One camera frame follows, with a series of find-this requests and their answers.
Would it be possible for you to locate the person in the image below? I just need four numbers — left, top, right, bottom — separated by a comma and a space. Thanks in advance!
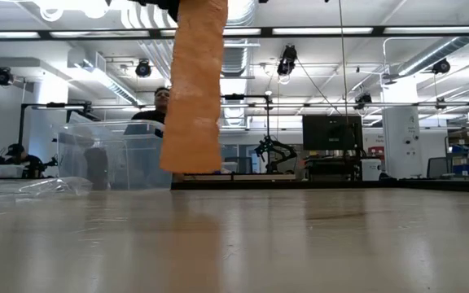
124, 85, 171, 138
4, 142, 45, 179

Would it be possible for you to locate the small white box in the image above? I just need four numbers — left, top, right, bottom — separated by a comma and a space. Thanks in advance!
360, 158, 383, 181

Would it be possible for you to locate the black computer monitor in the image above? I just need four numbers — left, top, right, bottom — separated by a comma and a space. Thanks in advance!
302, 115, 364, 152

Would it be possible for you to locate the clear plastic bag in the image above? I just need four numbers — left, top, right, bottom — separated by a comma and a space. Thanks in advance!
18, 176, 94, 197

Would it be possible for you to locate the clear plastic bin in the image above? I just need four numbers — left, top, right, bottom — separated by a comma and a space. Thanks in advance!
57, 120, 174, 191

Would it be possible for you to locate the white column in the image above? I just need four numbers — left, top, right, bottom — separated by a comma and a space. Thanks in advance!
382, 106, 423, 180

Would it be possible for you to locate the thin hanging cable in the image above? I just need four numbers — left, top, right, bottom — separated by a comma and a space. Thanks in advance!
337, 0, 351, 123

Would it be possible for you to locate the orange elastic bandage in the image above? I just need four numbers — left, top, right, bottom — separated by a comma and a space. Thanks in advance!
159, 0, 230, 174

